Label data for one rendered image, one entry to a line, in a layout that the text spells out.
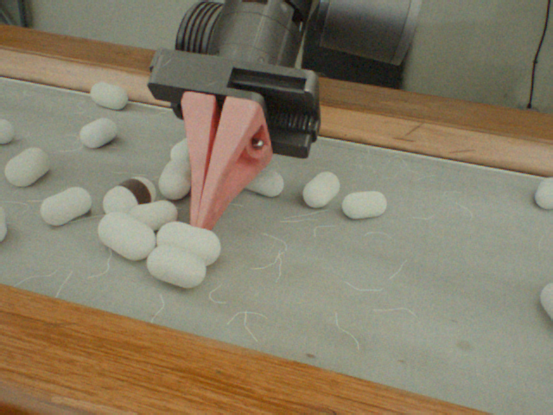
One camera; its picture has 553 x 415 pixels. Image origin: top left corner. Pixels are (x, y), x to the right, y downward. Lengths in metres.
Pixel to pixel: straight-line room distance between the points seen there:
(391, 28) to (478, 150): 0.17
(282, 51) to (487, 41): 2.11
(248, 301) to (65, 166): 0.20
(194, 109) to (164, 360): 0.15
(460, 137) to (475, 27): 1.93
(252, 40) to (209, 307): 0.16
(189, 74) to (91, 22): 2.52
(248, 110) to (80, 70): 0.32
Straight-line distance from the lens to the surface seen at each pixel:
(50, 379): 0.22
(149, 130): 0.49
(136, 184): 0.35
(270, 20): 0.35
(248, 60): 0.33
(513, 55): 2.46
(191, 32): 0.78
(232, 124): 0.31
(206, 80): 0.32
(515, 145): 0.51
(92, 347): 0.23
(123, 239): 0.30
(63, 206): 0.34
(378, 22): 0.37
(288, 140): 0.35
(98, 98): 0.54
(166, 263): 0.28
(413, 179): 0.44
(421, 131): 0.50
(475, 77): 2.46
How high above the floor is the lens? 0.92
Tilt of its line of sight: 29 degrees down
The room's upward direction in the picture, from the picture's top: 6 degrees clockwise
